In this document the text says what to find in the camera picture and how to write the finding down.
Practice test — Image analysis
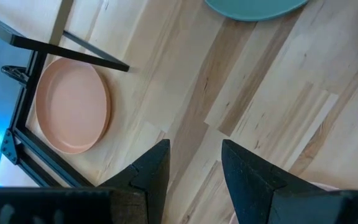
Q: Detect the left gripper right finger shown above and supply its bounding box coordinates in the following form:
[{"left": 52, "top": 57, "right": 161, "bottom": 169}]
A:
[{"left": 222, "top": 139, "right": 358, "bottom": 224}]

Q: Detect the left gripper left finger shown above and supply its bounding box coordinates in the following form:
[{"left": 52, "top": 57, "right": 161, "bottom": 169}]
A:
[{"left": 0, "top": 139, "right": 171, "bottom": 224}]

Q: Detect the pink plate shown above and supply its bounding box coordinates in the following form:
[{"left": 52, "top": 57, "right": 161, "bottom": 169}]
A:
[{"left": 35, "top": 57, "right": 112, "bottom": 156}]

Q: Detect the blue plate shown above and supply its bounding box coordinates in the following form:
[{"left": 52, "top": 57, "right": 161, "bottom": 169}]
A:
[{"left": 204, "top": 0, "right": 310, "bottom": 22}]

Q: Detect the black table clamp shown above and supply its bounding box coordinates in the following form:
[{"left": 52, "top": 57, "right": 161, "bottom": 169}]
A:
[{"left": 1, "top": 64, "right": 28, "bottom": 85}]

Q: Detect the black table frame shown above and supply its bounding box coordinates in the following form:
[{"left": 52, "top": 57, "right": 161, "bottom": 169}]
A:
[{"left": 0, "top": 51, "right": 94, "bottom": 189}]

